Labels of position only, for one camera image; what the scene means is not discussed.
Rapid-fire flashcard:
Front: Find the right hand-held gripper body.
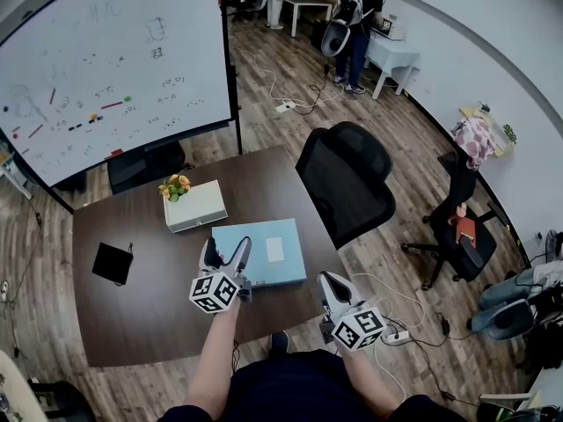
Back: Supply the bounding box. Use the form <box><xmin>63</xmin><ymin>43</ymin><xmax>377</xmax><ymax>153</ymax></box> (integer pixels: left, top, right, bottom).
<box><xmin>318</xmin><ymin>305</ymin><xmax>387</xmax><ymax>352</ymax></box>

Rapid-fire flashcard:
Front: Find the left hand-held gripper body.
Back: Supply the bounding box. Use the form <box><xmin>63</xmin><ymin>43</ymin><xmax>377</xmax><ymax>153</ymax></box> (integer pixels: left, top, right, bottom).
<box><xmin>188</xmin><ymin>269</ymin><xmax>253</xmax><ymax>315</ymax></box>

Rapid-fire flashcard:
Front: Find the light blue box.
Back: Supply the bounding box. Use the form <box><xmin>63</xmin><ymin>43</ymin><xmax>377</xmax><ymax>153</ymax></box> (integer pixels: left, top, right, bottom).
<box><xmin>210</xmin><ymin>217</ymin><xmax>308</xmax><ymax>289</ymax></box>

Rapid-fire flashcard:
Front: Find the person's left forearm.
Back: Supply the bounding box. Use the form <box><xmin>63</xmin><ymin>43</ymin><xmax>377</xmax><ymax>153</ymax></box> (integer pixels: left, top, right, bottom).
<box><xmin>184</xmin><ymin>299</ymin><xmax>242</xmax><ymax>421</ymax></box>

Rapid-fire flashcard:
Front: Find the person's right forearm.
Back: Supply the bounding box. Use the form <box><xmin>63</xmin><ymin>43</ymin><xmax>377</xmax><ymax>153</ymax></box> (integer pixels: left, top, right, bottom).
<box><xmin>340</xmin><ymin>344</ymin><xmax>399</xmax><ymax>418</ymax></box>

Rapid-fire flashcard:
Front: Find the white storage box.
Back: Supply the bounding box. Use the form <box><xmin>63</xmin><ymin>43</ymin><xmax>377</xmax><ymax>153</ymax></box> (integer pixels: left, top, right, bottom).
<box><xmin>162</xmin><ymin>179</ymin><xmax>230</xmax><ymax>235</ymax></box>

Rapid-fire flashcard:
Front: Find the person's blue shoe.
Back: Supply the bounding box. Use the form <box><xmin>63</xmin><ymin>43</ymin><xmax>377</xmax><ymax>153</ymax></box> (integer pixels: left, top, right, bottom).
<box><xmin>267</xmin><ymin>330</ymin><xmax>291</xmax><ymax>355</ymax></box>

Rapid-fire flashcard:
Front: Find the dark wooden table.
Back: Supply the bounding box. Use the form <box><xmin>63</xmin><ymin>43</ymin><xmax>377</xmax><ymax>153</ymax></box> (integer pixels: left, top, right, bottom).
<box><xmin>71</xmin><ymin>144</ymin><xmax>354</xmax><ymax>368</ymax></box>

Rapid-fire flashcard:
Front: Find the orange flower plant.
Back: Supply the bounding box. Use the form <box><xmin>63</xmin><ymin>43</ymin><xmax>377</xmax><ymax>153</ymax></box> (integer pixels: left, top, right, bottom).
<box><xmin>157</xmin><ymin>172</ymin><xmax>193</xmax><ymax>204</ymax></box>

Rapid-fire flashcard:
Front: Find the person's dark shirt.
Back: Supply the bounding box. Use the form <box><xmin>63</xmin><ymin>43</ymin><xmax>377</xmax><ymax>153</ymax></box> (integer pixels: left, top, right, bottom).
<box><xmin>157</xmin><ymin>349</ymin><xmax>467</xmax><ymax>422</ymax></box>

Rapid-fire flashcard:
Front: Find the black flat pouch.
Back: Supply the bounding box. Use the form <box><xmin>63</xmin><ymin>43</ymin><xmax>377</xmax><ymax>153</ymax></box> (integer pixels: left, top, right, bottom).
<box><xmin>91</xmin><ymin>241</ymin><xmax>135</xmax><ymax>287</ymax></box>

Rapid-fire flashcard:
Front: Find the black armless chair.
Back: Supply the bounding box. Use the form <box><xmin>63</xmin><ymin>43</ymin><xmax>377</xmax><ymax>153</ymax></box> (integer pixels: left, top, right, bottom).
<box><xmin>106</xmin><ymin>140</ymin><xmax>186</xmax><ymax>195</ymax></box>

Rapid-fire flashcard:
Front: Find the black mesh office chair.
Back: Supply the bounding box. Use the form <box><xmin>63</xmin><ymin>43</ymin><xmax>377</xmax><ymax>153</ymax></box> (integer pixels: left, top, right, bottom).
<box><xmin>294</xmin><ymin>120</ymin><xmax>398</xmax><ymax>251</ymax></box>

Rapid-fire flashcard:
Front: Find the black office chair with armrests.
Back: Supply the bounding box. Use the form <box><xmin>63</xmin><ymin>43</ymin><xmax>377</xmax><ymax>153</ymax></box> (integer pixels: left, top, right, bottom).
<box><xmin>400</xmin><ymin>150</ymin><xmax>512</xmax><ymax>292</ymax></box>

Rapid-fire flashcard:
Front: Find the red book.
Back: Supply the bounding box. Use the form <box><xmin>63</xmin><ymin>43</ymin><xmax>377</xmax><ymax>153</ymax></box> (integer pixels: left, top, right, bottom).
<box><xmin>455</xmin><ymin>217</ymin><xmax>479</xmax><ymax>251</ymax></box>

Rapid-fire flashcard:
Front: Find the small doll figure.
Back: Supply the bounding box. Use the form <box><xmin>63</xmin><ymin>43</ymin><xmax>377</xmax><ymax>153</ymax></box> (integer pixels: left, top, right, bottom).
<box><xmin>447</xmin><ymin>202</ymin><xmax>469</xmax><ymax>229</ymax></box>

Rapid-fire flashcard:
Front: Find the grey oval shell device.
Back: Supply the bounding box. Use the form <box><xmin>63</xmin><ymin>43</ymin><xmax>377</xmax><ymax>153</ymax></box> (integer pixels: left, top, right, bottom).
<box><xmin>483</xmin><ymin>299</ymin><xmax>536</xmax><ymax>342</ymax></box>

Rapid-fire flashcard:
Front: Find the white desk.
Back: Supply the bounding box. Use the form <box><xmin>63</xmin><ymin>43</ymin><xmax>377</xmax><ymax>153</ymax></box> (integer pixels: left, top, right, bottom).
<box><xmin>477</xmin><ymin>365</ymin><xmax>563</xmax><ymax>422</ymax></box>

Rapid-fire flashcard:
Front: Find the pink patterned cloth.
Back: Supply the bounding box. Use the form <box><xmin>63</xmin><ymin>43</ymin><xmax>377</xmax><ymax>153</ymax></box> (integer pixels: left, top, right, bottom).
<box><xmin>452</xmin><ymin>116</ymin><xmax>498</xmax><ymax>172</ymax></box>

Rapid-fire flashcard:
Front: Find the large whiteboard on stand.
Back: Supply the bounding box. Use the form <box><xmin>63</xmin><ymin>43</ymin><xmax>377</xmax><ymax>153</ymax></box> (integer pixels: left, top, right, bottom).
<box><xmin>0</xmin><ymin>0</ymin><xmax>245</xmax><ymax>213</ymax></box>

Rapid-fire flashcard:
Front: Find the black box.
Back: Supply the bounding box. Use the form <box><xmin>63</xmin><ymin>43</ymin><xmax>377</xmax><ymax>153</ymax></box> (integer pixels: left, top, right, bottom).
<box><xmin>309</xmin><ymin>17</ymin><xmax>332</xmax><ymax>50</ymax></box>

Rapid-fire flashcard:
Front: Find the white oval shell device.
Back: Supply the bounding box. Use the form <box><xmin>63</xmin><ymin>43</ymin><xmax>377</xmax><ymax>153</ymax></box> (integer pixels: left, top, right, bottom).
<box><xmin>320</xmin><ymin>18</ymin><xmax>352</xmax><ymax>58</ymax></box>

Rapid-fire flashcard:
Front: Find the table with white cloth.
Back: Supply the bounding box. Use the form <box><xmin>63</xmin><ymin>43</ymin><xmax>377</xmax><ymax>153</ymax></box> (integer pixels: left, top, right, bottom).
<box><xmin>363</xmin><ymin>36</ymin><xmax>421</xmax><ymax>101</ymax></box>

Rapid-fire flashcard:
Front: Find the white-legged brown table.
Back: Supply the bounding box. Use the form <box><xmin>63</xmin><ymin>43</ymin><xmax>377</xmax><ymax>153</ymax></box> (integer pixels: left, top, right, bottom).
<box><xmin>281</xmin><ymin>0</ymin><xmax>336</xmax><ymax>40</ymax></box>

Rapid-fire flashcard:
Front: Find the white floor cable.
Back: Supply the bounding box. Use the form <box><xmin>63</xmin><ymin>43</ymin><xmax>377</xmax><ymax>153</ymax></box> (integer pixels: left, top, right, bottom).
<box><xmin>351</xmin><ymin>272</ymin><xmax>428</xmax><ymax>330</ymax></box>
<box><xmin>231</xmin><ymin>45</ymin><xmax>309</xmax><ymax>107</ymax></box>

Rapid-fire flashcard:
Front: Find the black floor cable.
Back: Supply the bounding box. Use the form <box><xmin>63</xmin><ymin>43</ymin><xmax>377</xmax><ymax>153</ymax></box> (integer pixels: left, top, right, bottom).
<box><xmin>294</xmin><ymin>62</ymin><xmax>347</xmax><ymax>116</ymax></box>

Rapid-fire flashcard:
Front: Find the light wooden wall shelf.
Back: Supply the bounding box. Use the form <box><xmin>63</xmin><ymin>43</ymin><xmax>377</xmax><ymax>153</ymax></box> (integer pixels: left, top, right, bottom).
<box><xmin>459</xmin><ymin>103</ymin><xmax>516</xmax><ymax>158</ymax></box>

